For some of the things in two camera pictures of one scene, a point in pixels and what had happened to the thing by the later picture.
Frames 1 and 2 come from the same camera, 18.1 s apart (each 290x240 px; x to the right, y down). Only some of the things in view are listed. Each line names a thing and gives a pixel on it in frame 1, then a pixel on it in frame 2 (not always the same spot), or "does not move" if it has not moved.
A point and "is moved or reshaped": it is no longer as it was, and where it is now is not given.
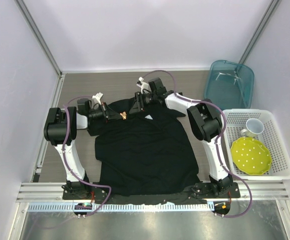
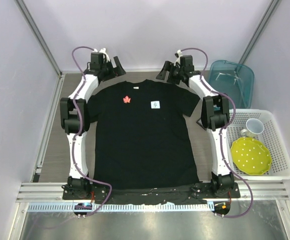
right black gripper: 139,104 -> 167,67
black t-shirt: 145,152 is moved or reshaped
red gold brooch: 124,114 -> 126,99
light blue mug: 254,127 does not move
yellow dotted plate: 250,156 does not move
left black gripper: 108,113 -> 115,72
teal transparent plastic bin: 229,84 does not move
